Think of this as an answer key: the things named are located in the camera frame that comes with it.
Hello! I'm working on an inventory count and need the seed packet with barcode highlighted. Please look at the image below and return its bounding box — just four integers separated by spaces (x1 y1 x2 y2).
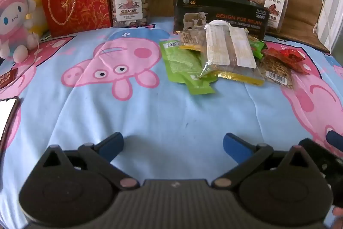
258 56 295 91

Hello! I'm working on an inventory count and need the person's right hand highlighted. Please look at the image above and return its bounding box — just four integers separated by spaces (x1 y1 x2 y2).
332 206 343 221

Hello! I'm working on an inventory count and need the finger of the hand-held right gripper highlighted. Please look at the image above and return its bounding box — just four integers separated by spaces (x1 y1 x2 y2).
299 130 343 178

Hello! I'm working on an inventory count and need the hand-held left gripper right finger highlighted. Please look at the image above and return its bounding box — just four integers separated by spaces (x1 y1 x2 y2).
212 133 319 190

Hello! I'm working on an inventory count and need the black cardboard box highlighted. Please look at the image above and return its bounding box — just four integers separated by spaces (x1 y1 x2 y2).
173 0 268 39

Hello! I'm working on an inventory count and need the clear snack packet white label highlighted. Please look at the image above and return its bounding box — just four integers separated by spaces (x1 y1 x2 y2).
203 19 258 70

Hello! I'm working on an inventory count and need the pecan jar gold lid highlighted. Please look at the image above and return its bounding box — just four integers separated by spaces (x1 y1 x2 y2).
247 0 290 35

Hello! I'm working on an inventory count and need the dark red flat packet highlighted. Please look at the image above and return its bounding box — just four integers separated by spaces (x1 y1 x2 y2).
0 68 19 89

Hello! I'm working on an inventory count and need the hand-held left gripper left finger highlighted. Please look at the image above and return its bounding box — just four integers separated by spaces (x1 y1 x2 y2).
40 132 140 190

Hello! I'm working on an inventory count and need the pink plush toy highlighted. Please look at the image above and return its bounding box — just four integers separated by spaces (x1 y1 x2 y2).
0 0 40 63

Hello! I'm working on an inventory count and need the dark green snack packet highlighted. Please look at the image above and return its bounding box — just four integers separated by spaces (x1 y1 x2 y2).
248 37 266 60

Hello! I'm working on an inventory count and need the red snack packet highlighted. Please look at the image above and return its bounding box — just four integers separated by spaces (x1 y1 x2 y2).
261 47 307 74

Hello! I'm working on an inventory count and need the gold-edged snack packet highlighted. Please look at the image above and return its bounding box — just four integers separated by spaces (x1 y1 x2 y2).
179 29 207 53
200 57 265 87

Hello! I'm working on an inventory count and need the white tray brown rim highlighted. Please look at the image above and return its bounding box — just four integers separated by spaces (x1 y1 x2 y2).
0 96 21 155

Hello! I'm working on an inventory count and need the light green snack packet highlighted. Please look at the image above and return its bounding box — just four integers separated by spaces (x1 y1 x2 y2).
159 40 212 85

